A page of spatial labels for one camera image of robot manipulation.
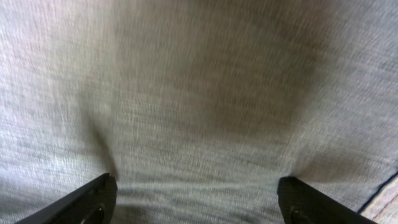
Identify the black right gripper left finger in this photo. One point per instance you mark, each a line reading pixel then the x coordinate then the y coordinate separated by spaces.
pixel 93 203

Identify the light blue denim shorts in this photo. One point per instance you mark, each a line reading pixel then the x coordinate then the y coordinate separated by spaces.
pixel 198 108

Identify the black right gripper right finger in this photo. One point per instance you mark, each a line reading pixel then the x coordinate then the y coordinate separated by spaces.
pixel 302 204

